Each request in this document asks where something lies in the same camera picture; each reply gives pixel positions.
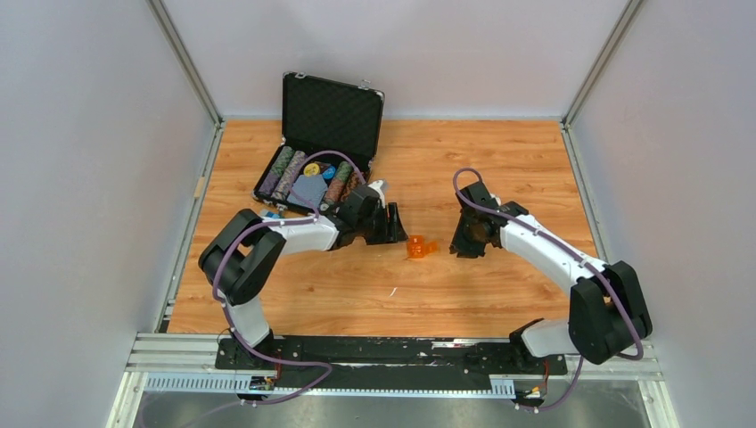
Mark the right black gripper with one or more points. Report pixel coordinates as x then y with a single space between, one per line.
460 247

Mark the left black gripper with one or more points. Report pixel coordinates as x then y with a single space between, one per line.
390 233

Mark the orange pill organizer box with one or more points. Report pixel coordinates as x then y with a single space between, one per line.
418 247

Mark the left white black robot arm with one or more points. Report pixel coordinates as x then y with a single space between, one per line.
239 260

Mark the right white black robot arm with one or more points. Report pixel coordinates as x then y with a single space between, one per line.
607 316

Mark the blue playing card deck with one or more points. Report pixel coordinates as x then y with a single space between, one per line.
308 191

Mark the black poker chip case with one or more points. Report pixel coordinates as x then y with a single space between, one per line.
319 114

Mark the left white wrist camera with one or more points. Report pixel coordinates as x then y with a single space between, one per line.
380 187

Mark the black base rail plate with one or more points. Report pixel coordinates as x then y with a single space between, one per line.
389 364

